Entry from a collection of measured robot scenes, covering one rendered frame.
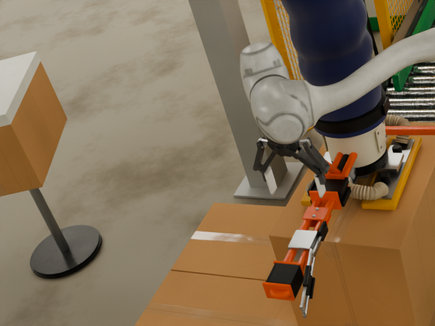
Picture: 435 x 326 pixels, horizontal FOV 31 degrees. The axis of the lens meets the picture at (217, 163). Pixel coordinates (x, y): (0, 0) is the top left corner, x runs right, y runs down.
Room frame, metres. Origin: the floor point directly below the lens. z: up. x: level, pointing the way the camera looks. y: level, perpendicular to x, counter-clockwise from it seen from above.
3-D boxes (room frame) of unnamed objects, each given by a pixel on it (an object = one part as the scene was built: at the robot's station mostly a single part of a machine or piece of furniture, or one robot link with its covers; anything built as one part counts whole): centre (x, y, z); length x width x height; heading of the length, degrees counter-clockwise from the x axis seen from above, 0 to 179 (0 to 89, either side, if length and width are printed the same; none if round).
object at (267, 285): (1.48, -0.06, 1.08); 0.08 x 0.07 x 0.05; 144
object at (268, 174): (1.67, -0.11, 1.24); 0.03 x 0.01 x 0.07; 143
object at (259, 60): (1.62, -0.17, 1.56); 0.13 x 0.11 x 0.16; 177
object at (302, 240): (1.59, -0.14, 1.08); 0.07 x 0.07 x 0.04; 54
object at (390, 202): (1.91, -0.49, 0.98); 0.34 x 0.10 x 0.05; 144
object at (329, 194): (1.76, -0.27, 1.08); 0.10 x 0.08 x 0.06; 54
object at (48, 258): (3.46, 0.91, 0.31); 0.40 x 0.40 x 0.62
